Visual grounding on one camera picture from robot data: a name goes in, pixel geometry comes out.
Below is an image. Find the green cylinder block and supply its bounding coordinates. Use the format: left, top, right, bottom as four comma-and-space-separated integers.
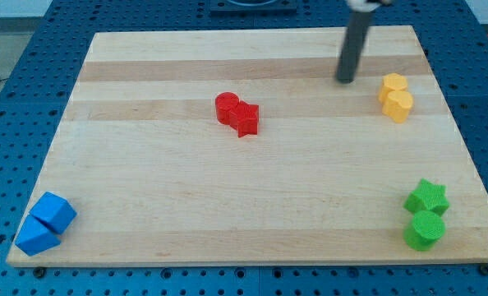
403, 210, 445, 252

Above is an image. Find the red cylinder block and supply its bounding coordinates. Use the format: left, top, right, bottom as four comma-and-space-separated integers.
215, 92, 240, 125

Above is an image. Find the green star block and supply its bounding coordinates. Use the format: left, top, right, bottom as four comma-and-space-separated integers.
403, 178, 450, 216

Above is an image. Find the wooden board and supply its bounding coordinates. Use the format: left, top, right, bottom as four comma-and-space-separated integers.
7, 25, 488, 268

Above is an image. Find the yellow hexagon block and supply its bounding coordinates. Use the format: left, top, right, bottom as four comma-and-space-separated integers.
378, 73, 408, 104

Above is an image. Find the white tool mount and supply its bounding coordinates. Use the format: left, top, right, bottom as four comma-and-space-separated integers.
347, 0, 392, 12

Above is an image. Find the blue cube block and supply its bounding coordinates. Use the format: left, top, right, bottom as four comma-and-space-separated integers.
30, 192, 77, 234

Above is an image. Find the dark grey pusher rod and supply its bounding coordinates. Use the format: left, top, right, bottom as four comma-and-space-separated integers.
335, 11, 373, 84

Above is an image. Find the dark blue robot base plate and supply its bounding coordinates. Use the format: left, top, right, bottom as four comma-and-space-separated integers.
208, 0, 297, 15

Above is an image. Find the yellow heart block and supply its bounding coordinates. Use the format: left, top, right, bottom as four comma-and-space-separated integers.
382, 90, 414, 123

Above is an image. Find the red star block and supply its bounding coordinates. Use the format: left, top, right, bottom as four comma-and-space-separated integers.
229, 101, 260, 137

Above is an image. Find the blue triangular block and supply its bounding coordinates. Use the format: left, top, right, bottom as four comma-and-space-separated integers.
15, 215, 61, 257

